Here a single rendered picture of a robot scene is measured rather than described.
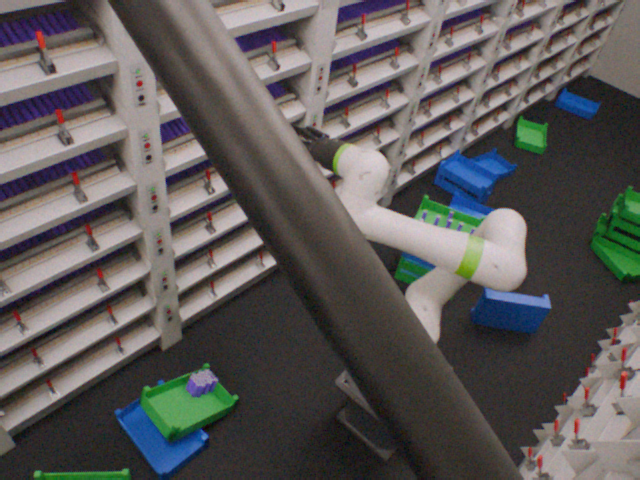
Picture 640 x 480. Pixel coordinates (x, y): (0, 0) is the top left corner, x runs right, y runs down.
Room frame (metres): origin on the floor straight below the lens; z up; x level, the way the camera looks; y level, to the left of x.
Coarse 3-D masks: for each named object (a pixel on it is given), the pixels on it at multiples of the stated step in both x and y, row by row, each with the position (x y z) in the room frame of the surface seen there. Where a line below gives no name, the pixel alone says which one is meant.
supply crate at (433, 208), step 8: (424, 200) 1.94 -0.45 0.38; (424, 208) 1.94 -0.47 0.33; (432, 208) 1.94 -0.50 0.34; (440, 208) 1.93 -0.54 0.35; (448, 208) 1.92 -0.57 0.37; (416, 216) 1.85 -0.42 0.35; (432, 216) 1.90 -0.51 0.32; (456, 216) 1.91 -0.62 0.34; (464, 216) 1.90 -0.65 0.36; (472, 216) 1.89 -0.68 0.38; (432, 224) 1.85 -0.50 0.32; (440, 224) 1.86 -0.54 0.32; (456, 224) 1.87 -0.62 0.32; (464, 224) 1.88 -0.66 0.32; (472, 224) 1.89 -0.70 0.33
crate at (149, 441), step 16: (160, 384) 0.96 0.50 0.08; (128, 416) 0.85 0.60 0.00; (144, 416) 0.86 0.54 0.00; (128, 432) 0.77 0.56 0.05; (144, 432) 0.80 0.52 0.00; (160, 432) 0.81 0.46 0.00; (192, 432) 0.83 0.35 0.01; (144, 448) 0.74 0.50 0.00; (160, 448) 0.75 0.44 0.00; (176, 448) 0.76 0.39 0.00; (192, 448) 0.77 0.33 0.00; (160, 464) 0.70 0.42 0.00; (176, 464) 0.69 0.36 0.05
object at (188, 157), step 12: (288, 84) 1.76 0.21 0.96; (300, 96) 1.72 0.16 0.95; (288, 108) 1.66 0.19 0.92; (300, 108) 1.69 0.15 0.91; (288, 120) 1.63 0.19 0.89; (192, 144) 1.35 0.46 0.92; (168, 156) 1.27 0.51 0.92; (180, 156) 1.29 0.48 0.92; (192, 156) 1.31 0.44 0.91; (204, 156) 1.34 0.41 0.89; (168, 168) 1.23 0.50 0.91; (180, 168) 1.28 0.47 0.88
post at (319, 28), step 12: (324, 12) 1.72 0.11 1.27; (336, 12) 1.76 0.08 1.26; (300, 24) 1.74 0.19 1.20; (312, 24) 1.71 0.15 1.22; (324, 24) 1.72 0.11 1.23; (312, 36) 1.71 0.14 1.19; (324, 36) 1.73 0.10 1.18; (324, 48) 1.74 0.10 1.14; (324, 60) 1.74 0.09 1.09; (312, 72) 1.70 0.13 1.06; (324, 72) 1.75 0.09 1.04; (300, 84) 1.73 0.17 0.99; (312, 84) 1.71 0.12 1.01; (324, 84) 1.76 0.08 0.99; (312, 96) 1.71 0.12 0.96; (324, 96) 1.76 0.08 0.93; (312, 108) 1.72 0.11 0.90; (300, 120) 1.71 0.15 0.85
